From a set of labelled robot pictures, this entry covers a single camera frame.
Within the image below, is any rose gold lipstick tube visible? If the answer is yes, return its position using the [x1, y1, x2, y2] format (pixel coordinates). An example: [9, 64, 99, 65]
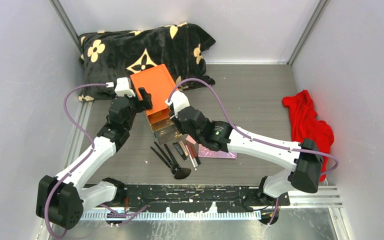
[178, 140, 190, 157]

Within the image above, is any orange drawer organizer box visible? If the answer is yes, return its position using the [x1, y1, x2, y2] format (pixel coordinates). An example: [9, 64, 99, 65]
[130, 64, 175, 128]

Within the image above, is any clear drawer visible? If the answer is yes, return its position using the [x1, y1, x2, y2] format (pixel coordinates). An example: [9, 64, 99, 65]
[148, 115, 183, 145]

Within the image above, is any orange brown lip pen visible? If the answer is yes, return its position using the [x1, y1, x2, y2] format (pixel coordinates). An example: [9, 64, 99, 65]
[190, 145, 201, 166]

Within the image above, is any white silver pencil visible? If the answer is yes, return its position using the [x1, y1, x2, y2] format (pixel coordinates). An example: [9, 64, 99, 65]
[185, 145, 197, 171]

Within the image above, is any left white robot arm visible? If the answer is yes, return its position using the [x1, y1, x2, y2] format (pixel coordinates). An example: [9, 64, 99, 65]
[35, 87, 153, 230]

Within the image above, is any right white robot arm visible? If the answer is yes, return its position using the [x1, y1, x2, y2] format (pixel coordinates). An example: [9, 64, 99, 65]
[169, 106, 323, 206]

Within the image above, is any black round makeup brush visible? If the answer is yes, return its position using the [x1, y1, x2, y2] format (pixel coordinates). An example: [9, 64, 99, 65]
[153, 141, 177, 172]

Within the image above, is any black fan makeup brush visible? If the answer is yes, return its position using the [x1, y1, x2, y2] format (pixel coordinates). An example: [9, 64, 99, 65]
[164, 144, 191, 180]

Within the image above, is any small pink card box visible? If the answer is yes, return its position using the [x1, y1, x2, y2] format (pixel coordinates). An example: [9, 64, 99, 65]
[185, 135, 197, 146]

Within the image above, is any pink holographic eyeshadow palette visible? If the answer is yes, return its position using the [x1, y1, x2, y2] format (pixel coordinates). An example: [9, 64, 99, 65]
[198, 144, 237, 159]

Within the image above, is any black floral plush blanket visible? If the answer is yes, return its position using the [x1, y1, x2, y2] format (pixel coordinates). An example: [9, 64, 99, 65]
[78, 22, 216, 102]

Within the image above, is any red cloth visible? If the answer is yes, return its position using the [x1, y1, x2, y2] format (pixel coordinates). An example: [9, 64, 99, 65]
[281, 89, 335, 182]

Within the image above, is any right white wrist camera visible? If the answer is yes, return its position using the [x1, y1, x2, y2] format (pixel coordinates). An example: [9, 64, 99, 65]
[165, 90, 190, 118]

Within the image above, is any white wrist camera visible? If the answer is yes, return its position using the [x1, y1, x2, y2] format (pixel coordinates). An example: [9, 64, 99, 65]
[114, 77, 136, 98]
[165, 90, 190, 118]

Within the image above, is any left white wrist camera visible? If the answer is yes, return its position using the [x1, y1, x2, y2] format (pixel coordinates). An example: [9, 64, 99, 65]
[114, 77, 136, 98]

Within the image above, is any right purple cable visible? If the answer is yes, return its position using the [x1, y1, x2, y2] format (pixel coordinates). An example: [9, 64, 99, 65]
[167, 77, 340, 176]

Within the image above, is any purple cable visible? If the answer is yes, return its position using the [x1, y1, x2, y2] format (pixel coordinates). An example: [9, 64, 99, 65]
[167, 77, 340, 176]
[43, 82, 115, 239]

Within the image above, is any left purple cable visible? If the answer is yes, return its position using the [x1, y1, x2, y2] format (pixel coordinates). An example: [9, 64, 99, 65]
[43, 82, 115, 239]

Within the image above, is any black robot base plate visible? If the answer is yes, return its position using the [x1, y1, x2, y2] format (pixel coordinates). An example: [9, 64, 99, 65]
[105, 184, 275, 214]

